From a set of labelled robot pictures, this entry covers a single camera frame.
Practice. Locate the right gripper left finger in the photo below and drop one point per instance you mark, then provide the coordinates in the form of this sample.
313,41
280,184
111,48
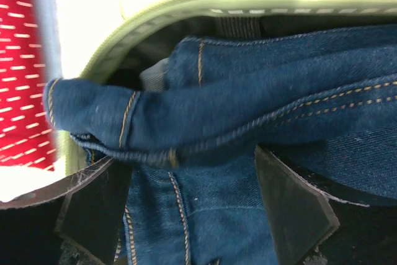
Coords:
73,221

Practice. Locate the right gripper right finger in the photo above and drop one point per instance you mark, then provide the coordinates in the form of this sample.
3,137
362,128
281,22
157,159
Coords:
314,220

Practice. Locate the red polka dot garment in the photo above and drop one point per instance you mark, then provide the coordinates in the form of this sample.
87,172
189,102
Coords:
26,138

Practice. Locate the dark blue jeans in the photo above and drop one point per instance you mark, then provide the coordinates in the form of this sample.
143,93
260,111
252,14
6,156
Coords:
208,216

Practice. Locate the light blue jeans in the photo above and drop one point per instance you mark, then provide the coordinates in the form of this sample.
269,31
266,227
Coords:
154,78

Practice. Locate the green open suitcase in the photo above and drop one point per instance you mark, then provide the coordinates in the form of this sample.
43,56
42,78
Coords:
217,13

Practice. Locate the light blue cloth under red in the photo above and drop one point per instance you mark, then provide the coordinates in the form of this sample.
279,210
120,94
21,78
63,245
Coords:
49,34

